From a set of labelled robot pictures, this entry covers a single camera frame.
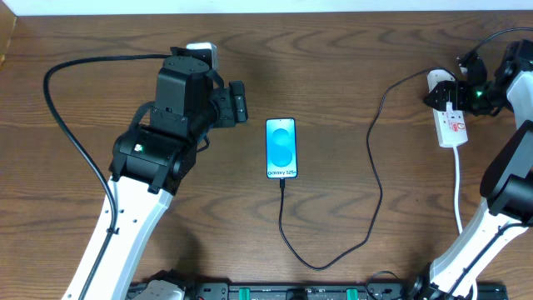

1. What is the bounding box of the white power strip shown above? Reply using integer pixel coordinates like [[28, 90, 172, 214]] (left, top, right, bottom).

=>
[[427, 69, 468, 149]]

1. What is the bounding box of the blue Galaxy smartphone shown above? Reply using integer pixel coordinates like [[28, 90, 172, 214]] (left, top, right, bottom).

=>
[[266, 117, 298, 179]]

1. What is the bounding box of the black charger cable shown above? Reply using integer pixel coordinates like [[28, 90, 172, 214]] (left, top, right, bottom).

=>
[[277, 66, 455, 272]]

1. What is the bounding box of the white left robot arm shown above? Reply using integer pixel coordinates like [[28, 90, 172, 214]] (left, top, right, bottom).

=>
[[64, 50, 248, 299]]

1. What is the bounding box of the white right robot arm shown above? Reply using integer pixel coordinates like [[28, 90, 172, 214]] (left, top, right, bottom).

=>
[[408, 40, 532, 299]]

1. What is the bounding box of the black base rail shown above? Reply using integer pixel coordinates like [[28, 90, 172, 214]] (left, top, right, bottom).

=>
[[126, 270, 508, 300]]

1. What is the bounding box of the white power strip cord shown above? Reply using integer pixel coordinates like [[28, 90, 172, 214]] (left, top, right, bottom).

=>
[[451, 145, 479, 300]]

